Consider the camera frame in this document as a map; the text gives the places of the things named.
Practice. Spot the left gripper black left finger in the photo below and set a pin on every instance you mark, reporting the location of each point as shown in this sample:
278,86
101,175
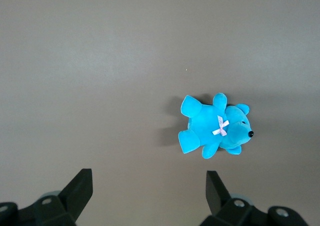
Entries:
75,196

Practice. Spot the blue teddy bear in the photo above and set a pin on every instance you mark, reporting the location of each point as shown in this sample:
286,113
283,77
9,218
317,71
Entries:
205,126

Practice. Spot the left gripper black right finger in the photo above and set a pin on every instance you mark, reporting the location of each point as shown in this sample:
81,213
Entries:
220,201

